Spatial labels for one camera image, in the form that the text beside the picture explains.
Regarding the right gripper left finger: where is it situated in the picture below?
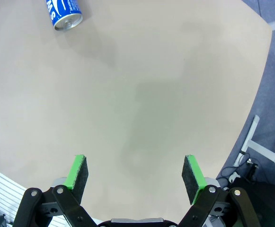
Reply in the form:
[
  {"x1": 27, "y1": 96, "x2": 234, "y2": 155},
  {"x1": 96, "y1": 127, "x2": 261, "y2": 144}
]
[{"x1": 13, "y1": 155, "x2": 98, "y2": 227}]

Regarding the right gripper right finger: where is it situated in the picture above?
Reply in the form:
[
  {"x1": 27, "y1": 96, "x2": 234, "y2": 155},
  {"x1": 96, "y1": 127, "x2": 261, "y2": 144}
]
[{"x1": 178, "y1": 155, "x2": 262, "y2": 227}]

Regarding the blue drink can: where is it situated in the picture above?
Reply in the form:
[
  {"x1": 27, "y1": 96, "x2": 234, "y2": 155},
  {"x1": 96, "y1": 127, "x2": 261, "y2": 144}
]
[{"x1": 44, "y1": 0, "x2": 84, "y2": 31}]

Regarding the black floor cable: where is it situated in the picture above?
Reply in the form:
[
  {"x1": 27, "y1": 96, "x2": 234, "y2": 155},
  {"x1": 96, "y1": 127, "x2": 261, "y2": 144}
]
[{"x1": 216, "y1": 151, "x2": 258, "y2": 190}]

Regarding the white table leg frame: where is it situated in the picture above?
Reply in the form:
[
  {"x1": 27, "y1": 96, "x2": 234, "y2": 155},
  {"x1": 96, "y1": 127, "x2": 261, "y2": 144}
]
[{"x1": 233, "y1": 114, "x2": 275, "y2": 171}]

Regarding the aluminium profile frame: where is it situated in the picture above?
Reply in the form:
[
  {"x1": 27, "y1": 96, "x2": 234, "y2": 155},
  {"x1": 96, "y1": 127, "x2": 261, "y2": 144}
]
[{"x1": 0, "y1": 163, "x2": 64, "y2": 227}]

